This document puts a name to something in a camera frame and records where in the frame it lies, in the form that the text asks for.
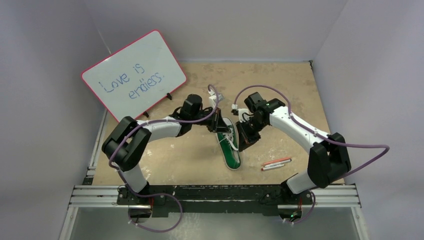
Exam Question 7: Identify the green canvas sneaker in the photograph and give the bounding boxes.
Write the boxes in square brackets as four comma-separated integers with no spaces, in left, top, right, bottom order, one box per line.
[215,117,241,171]

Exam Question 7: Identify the white shoelace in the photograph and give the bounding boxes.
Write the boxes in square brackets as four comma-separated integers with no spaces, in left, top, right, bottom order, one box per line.
[219,128,239,151]

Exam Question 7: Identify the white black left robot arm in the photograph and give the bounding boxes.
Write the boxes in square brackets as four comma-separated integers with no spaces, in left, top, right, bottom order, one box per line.
[101,93,230,196]

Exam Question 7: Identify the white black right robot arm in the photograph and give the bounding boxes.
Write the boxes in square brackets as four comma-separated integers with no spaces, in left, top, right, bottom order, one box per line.
[231,92,352,197]

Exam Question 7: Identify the black whiteboard easel stand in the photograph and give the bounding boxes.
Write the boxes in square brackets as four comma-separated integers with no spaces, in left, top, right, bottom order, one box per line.
[142,92,173,118]

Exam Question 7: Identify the red white marker pen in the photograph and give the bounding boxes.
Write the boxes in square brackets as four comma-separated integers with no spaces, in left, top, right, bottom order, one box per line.
[260,159,292,171]

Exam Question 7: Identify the orange marker pen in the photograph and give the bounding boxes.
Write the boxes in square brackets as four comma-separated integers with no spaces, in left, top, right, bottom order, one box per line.
[261,157,292,166]

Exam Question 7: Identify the pink framed whiteboard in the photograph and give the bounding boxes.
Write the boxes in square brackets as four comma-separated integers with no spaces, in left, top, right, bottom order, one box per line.
[81,29,187,121]

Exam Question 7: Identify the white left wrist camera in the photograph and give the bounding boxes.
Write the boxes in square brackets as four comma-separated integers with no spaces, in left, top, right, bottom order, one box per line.
[208,93,224,108]

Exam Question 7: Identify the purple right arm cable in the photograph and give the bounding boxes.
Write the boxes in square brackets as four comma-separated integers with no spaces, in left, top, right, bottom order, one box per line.
[231,84,391,226]

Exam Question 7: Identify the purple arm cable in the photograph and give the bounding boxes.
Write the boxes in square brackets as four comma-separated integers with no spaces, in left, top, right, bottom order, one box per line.
[108,84,221,234]
[231,84,391,226]

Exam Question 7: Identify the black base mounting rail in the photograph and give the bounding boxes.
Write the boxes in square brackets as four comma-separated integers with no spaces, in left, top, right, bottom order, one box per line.
[117,184,313,220]

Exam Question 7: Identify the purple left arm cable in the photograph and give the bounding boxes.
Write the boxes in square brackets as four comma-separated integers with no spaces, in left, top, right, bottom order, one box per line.
[108,84,221,234]

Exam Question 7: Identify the silver aluminium frame rail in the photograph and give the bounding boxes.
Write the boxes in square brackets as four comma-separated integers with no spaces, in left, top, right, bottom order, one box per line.
[59,184,370,240]

